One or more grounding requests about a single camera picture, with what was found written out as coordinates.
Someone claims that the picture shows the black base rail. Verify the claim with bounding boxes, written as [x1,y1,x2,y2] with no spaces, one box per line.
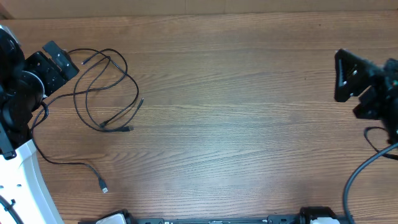
[78,207,349,224]

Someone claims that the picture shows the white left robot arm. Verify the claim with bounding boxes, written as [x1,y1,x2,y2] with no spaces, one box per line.
[1,26,79,223]

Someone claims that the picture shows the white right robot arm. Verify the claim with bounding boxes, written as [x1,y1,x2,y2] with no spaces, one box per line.
[334,49,397,144]

